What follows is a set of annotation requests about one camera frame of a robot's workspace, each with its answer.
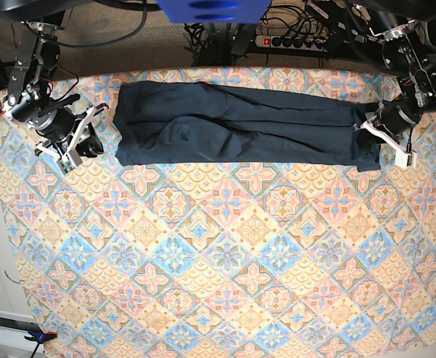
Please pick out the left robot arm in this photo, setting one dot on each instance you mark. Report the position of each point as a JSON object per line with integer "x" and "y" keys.
{"x": 384, "y": 35}

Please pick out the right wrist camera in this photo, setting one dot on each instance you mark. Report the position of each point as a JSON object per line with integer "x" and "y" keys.
{"x": 68, "y": 164}

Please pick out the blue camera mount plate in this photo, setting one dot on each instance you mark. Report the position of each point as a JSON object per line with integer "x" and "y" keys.
{"x": 211, "y": 11}

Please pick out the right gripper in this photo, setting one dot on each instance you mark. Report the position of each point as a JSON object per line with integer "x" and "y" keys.
{"x": 69, "y": 134}

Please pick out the white power strip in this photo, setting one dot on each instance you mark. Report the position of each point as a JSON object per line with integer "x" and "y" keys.
{"x": 289, "y": 43}

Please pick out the white floor outlet box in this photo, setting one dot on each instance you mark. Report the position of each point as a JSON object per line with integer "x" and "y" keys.
{"x": 14, "y": 328}

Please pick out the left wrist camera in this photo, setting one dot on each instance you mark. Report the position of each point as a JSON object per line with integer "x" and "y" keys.
{"x": 405, "y": 160}

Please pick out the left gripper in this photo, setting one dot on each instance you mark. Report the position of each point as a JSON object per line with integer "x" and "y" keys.
{"x": 392, "y": 118}

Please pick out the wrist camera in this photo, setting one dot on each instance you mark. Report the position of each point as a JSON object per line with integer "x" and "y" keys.
{"x": 68, "y": 164}
{"x": 405, "y": 160}

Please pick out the patterned colourful tablecloth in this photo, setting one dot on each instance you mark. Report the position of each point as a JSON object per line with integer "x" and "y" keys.
{"x": 224, "y": 260}

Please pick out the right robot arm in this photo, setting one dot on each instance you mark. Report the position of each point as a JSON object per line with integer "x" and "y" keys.
{"x": 28, "y": 94}

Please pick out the dark blue t-shirt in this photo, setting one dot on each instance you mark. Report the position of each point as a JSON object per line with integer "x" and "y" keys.
{"x": 166, "y": 123}

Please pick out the blue red clamp lower left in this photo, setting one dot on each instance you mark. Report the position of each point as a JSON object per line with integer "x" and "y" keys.
{"x": 35, "y": 337}

